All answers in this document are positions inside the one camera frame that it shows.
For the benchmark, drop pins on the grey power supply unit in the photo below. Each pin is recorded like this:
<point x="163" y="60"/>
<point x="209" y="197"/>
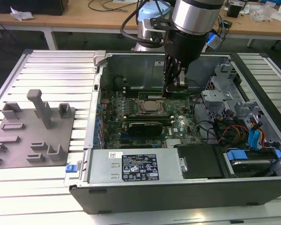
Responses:
<point x="103" y="166"/>

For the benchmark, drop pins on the wooden desk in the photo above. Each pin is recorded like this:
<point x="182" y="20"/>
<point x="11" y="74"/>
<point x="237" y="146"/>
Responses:
<point x="72" y="20"/>

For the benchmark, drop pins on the open black PC case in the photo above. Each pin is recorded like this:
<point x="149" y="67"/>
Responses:
<point x="178" y="199"/>

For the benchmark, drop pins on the blue case latch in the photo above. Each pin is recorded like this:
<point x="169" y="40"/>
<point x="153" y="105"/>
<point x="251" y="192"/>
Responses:
<point x="70" y="168"/>

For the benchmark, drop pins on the crumpled white paper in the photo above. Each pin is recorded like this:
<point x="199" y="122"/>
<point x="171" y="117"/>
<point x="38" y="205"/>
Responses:
<point x="21" y="14"/>

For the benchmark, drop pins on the silver CPU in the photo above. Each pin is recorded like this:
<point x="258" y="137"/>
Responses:
<point x="151" y="105"/>

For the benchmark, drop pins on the black RAM slot bank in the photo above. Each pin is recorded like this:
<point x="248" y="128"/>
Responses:
<point x="131" y="93"/>
<point x="147" y="120"/>

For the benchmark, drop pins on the hard disk in blue carrier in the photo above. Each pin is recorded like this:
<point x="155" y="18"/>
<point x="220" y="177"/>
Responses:
<point x="237" y="156"/>

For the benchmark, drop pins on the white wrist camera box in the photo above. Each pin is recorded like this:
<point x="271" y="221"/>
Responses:
<point x="154" y="32"/>

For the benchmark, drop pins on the clear plastic bag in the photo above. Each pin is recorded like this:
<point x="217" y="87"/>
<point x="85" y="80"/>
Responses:
<point x="264" y="11"/>

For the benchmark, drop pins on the small black adapter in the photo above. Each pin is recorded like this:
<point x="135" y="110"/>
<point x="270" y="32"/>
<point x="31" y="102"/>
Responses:
<point x="227" y="24"/>

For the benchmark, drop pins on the black plastic shroud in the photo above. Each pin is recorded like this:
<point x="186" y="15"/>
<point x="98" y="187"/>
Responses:
<point x="199" y="161"/>

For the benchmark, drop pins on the grey parts rack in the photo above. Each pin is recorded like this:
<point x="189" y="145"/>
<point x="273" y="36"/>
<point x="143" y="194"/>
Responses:
<point x="35" y="131"/>

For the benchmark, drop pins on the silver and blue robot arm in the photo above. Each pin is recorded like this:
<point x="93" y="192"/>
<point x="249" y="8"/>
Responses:
<point x="194" y="16"/>

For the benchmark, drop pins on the silver metal drive cage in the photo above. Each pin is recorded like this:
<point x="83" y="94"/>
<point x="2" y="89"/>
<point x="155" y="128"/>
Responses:
<point x="215" y="98"/>

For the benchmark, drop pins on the green motherboard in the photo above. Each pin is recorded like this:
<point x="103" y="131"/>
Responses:
<point x="178" y="131"/>

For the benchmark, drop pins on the small silver heatsink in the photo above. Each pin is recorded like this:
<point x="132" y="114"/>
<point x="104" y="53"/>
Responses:
<point x="173" y="143"/>

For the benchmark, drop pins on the CPU socket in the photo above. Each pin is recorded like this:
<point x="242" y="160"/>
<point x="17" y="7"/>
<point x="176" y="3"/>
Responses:
<point x="137" y="106"/>

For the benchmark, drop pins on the black graphics card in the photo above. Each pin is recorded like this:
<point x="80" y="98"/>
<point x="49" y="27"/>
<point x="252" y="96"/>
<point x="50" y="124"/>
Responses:
<point x="145" y="130"/>

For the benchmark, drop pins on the green RAM stick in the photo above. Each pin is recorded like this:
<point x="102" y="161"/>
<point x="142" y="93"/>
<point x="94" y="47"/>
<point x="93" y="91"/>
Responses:
<point x="142" y="89"/>
<point x="154" y="96"/>

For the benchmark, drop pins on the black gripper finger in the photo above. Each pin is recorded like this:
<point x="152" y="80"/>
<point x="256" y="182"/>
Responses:
<point x="180" y="79"/>
<point x="169" y="75"/>

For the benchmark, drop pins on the large black box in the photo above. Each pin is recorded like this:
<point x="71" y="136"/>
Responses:
<point x="37" y="7"/>

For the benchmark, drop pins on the small black box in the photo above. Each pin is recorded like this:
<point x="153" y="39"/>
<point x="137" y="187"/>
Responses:
<point x="235" y="11"/>

